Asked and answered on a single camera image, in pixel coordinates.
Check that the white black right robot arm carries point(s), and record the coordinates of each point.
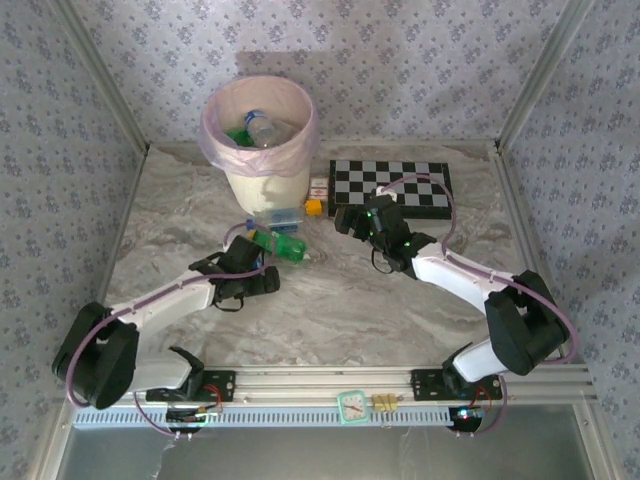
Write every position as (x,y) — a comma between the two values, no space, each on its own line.
(450,275)

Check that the red white card box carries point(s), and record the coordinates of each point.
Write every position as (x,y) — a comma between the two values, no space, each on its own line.
(318,189)

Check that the small yellow cube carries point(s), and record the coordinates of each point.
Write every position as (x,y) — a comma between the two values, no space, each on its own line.
(313,208)

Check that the pink plastic bin liner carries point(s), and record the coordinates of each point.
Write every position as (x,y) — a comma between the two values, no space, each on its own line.
(290,107)

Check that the small wooden block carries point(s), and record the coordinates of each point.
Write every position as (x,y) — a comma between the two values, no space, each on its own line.
(384,402)

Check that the aluminium frame post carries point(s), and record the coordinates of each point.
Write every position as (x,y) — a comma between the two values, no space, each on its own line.
(105,75)
(538,75)

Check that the white round bin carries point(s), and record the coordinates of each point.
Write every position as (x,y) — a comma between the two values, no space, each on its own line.
(270,192)

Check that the grey metal panel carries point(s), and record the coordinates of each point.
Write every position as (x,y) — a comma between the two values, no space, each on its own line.
(320,455)

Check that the small blue bottle cap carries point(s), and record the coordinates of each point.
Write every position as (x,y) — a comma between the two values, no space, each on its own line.
(250,224)

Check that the small teal clock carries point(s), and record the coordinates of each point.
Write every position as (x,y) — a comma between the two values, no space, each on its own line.
(352,407)

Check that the aluminium side rail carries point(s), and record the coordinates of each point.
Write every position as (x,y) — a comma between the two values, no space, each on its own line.
(131,197)
(522,225)

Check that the clear flat plastic bottle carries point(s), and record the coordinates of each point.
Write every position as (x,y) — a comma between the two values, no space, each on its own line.
(282,220)

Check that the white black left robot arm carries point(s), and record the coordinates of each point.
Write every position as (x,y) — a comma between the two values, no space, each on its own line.
(165,300)

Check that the black white chessboard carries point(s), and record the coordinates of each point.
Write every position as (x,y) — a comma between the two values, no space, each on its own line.
(350,180)

